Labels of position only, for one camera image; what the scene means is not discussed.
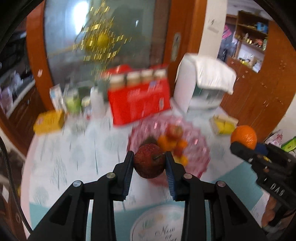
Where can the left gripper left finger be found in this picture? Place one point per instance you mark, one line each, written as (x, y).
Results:
(115, 185)

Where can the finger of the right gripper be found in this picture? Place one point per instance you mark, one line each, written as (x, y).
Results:
(261, 149)
(246, 154)

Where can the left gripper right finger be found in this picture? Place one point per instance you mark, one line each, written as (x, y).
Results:
(183, 186)

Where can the small red apple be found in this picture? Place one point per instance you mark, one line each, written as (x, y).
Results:
(149, 161)

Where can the yellow-orange orange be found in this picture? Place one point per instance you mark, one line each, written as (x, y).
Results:
(183, 160)

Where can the large orange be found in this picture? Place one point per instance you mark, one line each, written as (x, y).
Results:
(166, 144)

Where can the large red apple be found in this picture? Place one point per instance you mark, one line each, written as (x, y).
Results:
(174, 132)

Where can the pink glass fruit bowl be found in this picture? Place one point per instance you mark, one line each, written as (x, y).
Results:
(197, 151)

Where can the teal printed placemat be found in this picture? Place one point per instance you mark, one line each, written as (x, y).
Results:
(148, 213)

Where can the white plastic bottle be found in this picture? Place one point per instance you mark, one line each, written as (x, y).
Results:
(97, 103)

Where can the white appliance with cloth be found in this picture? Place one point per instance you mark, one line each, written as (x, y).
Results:
(201, 82)

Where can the green label plastic bottle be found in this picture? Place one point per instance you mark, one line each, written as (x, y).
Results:
(73, 101)

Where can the yellow flat box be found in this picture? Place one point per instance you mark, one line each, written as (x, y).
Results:
(49, 122)

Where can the red drink multipack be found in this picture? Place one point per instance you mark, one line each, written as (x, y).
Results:
(134, 94)

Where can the small white blue carton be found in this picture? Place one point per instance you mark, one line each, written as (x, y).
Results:
(56, 97)

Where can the gold wire ornament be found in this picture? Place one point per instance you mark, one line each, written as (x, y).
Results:
(97, 39)

